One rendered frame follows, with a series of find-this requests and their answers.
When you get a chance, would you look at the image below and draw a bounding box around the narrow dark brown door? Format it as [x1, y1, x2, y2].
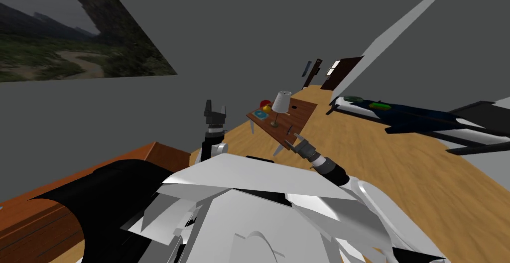
[302, 58, 323, 89]

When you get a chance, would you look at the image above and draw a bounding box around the brown wooden table with lamp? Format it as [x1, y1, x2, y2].
[246, 90, 319, 157]

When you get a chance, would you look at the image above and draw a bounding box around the bed with dark blue cover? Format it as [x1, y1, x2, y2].
[325, 95, 510, 157]

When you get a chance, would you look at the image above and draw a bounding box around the landscape picture on wall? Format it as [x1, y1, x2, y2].
[0, 0, 178, 83]

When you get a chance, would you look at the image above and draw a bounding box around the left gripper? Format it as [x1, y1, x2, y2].
[203, 99, 228, 127]

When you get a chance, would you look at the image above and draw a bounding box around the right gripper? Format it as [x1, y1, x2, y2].
[284, 133, 319, 160]

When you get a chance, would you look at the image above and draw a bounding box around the brown wooden cabinet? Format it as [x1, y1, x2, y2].
[0, 141, 192, 263]

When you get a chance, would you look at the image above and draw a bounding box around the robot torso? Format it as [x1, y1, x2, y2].
[121, 153, 401, 263]

